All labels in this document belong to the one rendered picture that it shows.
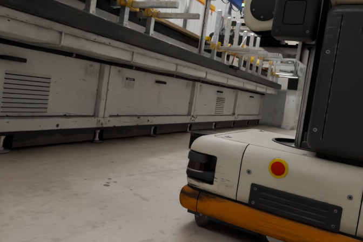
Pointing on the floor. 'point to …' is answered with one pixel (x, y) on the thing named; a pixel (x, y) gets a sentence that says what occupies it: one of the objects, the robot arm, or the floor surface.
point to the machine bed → (106, 88)
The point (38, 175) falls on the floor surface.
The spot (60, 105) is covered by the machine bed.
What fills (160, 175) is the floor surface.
